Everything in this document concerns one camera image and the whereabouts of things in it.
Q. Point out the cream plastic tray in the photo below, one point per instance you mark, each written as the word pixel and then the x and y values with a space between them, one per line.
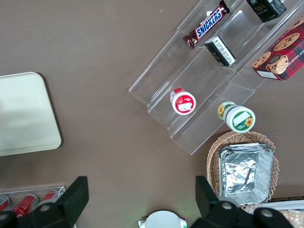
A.
pixel 26 114

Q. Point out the red lid jar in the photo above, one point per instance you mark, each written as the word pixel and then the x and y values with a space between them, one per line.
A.
pixel 184 103

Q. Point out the light wicker basket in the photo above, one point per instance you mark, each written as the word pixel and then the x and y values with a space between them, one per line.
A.
pixel 212 156

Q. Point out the Snickers bar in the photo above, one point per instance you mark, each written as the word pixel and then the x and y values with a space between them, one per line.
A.
pixel 209 25

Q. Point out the clear acrylic step shelf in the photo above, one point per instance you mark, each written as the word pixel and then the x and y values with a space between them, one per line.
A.
pixel 213 78

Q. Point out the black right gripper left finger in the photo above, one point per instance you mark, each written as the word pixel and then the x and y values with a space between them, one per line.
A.
pixel 71 204

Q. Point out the stacked aluminium foil trays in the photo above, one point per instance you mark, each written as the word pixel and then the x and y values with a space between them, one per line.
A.
pixel 247 173

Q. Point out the green lid jar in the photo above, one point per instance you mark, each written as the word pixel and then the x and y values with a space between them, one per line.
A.
pixel 240 118

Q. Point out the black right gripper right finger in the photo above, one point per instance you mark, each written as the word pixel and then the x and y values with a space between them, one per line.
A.
pixel 209 209

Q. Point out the black box with white label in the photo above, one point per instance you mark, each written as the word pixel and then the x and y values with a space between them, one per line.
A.
pixel 219 51

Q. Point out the red plaid cookie box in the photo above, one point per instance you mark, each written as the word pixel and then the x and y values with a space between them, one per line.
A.
pixel 282 54

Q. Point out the black box with gold print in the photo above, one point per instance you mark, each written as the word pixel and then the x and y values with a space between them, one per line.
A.
pixel 267 9

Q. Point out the large clear cookie bag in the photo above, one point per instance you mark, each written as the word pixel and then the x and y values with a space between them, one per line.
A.
pixel 294 216

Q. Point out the white plastic snack bin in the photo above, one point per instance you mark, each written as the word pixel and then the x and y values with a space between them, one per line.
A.
pixel 285 203

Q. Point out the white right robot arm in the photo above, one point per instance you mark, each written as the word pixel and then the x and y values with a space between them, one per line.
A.
pixel 161 221

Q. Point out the clear acrylic bottle rack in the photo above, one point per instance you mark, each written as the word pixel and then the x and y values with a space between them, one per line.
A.
pixel 35 190

